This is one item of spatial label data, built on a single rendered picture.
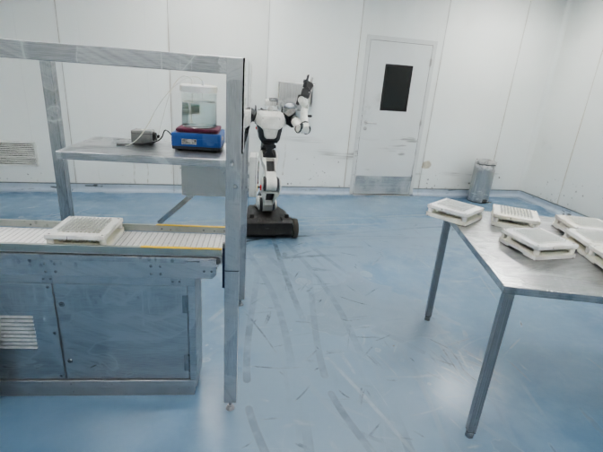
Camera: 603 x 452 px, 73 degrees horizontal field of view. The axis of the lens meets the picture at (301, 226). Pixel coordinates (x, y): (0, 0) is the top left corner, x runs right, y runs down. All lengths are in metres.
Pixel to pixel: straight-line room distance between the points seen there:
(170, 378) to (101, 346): 0.36
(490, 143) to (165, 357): 5.78
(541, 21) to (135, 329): 6.48
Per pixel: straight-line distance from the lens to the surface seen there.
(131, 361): 2.25
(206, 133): 1.78
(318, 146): 5.77
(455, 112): 6.51
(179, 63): 1.62
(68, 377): 2.40
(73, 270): 2.01
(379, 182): 6.18
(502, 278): 1.94
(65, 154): 1.78
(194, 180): 1.95
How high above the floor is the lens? 1.57
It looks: 20 degrees down
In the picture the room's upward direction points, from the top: 4 degrees clockwise
